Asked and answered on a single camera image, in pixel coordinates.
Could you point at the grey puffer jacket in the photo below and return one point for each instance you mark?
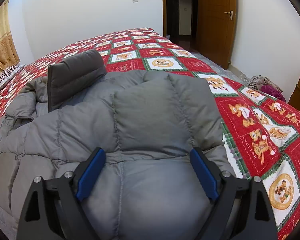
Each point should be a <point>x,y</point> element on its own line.
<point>146,122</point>

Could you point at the red patchwork bedspread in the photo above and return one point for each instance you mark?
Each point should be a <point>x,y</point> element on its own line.
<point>261,133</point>

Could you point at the metal door handle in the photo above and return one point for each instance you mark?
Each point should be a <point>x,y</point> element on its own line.
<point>231,14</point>

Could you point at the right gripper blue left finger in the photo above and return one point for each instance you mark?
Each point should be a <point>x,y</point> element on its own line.
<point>53,208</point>

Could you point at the brown wooden door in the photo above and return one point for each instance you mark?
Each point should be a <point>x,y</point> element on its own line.
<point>216,32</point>

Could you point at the beige patterned curtain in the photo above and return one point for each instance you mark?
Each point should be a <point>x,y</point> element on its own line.
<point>8,53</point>

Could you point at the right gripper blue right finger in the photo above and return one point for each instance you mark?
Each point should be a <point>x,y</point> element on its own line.
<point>241,208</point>

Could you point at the striped grey pillow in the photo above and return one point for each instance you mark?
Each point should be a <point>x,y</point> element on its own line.
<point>7,74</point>

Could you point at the clothes pile on floor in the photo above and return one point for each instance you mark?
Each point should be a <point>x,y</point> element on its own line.
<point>265,85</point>

